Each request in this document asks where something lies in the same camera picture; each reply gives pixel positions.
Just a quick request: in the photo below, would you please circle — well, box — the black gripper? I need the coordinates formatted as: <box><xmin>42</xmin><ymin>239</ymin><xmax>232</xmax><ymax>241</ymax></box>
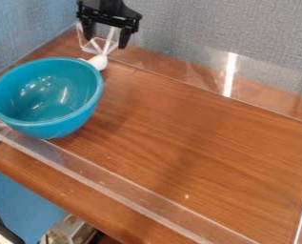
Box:
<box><xmin>76</xmin><ymin>0</ymin><xmax>142</xmax><ymax>50</ymax></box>

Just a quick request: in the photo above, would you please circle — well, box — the white and brown toy mushroom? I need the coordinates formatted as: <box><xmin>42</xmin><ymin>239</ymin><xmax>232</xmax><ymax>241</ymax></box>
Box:
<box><xmin>82</xmin><ymin>54</ymin><xmax>108</xmax><ymax>71</ymax></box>

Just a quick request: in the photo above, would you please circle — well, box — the blue plastic bowl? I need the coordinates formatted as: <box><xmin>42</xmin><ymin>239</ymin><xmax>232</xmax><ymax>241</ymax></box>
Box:
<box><xmin>0</xmin><ymin>57</ymin><xmax>104</xmax><ymax>139</ymax></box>

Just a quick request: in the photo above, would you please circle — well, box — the white power strip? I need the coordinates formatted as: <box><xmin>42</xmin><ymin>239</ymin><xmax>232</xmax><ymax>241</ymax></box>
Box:
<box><xmin>39</xmin><ymin>213</ymin><xmax>96</xmax><ymax>244</ymax></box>

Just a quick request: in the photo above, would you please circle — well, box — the clear acrylic barrier wall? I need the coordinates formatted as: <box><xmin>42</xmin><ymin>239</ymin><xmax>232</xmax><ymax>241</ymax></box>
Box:
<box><xmin>0</xmin><ymin>21</ymin><xmax>302</xmax><ymax>244</ymax></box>

